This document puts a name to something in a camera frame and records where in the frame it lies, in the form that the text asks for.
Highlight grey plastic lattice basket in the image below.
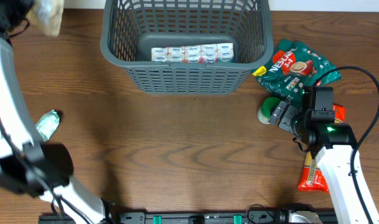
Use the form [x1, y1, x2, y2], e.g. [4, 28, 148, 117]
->
[100, 0, 274, 95]

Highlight pale green tissue packet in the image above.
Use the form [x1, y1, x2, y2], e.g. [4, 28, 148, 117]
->
[35, 110, 60, 141]

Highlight green lidded jar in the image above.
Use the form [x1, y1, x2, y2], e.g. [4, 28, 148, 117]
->
[257, 97, 281, 124]

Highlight beige paper pouch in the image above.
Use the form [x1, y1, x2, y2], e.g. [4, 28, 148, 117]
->
[26, 0, 65, 37]

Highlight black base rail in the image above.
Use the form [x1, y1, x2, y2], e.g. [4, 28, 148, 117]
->
[38, 203, 338, 224]

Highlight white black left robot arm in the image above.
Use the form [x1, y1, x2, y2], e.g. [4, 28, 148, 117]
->
[0, 1, 117, 223]

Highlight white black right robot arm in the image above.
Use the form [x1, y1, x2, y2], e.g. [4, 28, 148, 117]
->
[267, 86, 379, 223]

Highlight red spaghetti packet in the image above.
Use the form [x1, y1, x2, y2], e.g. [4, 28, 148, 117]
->
[297, 104, 346, 194]

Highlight green Nescafe coffee bag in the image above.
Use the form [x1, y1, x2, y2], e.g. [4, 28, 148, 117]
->
[251, 39, 341, 107]

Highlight white Kleenex tissue multipack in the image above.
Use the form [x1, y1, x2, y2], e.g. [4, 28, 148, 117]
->
[151, 43, 235, 63]

